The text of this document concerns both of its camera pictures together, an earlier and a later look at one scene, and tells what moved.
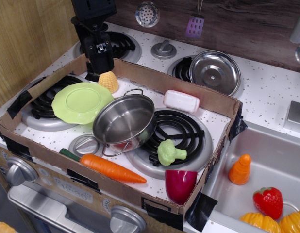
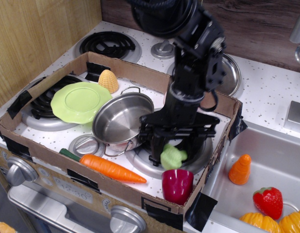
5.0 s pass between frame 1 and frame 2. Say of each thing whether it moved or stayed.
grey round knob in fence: stayed
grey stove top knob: stayed
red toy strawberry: stayed
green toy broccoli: moved
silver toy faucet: stayed
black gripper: moved
